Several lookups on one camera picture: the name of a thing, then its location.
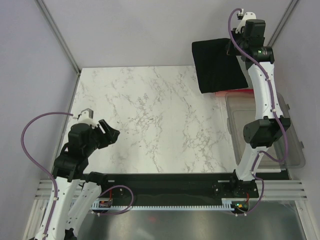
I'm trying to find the aluminium frame post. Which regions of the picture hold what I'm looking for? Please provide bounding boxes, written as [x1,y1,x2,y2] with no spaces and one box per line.
[268,0,301,47]
[34,0,81,76]

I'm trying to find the clear plastic bin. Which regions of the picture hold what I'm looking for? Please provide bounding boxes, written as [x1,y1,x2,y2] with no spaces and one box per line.
[224,91,307,171]

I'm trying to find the folded peach t-shirt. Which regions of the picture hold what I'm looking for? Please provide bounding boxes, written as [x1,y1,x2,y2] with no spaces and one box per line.
[214,90,256,98]

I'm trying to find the white slotted cable duct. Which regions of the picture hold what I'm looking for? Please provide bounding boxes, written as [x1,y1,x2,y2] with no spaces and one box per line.
[90,199,249,212]

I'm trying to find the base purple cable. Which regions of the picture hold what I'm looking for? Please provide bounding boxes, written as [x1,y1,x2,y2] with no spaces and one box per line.
[231,174,265,218]
[91,184,135,218]

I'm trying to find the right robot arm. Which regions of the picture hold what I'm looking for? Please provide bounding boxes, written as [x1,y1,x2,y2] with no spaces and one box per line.
[227,12,291,197]

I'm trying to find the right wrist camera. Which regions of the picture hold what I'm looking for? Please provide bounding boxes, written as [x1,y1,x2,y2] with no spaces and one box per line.
[235,9,256,34]

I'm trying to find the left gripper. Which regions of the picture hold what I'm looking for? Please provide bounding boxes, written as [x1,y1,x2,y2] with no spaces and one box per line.
[84,118,120,155]

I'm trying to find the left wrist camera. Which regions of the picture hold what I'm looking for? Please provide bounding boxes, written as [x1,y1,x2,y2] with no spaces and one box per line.
[72,108,99,129]

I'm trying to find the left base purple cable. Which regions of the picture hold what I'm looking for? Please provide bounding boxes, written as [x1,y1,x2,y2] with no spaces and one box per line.
[91,184,135,218]

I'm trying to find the folded red t-shirt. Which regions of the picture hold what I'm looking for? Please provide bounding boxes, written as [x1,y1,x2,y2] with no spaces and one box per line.
[225,88,254,94]

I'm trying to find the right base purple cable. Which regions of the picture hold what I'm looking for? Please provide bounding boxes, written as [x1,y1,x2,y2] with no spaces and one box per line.
[231,174,265,218]

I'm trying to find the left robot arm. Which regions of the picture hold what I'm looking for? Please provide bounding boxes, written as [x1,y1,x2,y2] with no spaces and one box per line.
[34,119,120,240]

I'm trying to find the left aluminium frame post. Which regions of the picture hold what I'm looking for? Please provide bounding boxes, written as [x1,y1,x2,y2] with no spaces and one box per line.
[34,0,81,76]

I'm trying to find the right aluminium frame post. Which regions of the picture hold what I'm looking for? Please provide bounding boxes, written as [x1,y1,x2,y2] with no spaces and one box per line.
[268,0,301,47]

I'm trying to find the black t-shirt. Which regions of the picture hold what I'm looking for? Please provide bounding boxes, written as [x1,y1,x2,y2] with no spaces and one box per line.
[191,38,249,94]

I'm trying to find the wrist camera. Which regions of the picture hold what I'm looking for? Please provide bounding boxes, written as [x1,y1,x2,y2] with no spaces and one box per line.
[72,108,99,129]
[235,9,256,34]

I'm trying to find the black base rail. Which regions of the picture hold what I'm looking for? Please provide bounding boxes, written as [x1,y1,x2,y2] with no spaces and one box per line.
[82,172,260,207]

